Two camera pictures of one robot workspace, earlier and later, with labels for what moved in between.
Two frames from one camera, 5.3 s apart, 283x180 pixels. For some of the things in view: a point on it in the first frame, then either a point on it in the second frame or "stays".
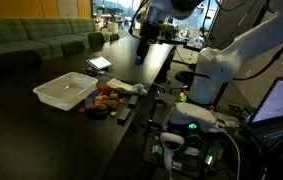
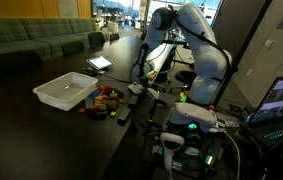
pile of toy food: (101, 111) stays
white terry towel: (137, 89) → (137, 89)
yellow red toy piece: (102, 98) stays
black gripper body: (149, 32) → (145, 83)
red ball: (105, 90) stays
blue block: (94, 93) stays
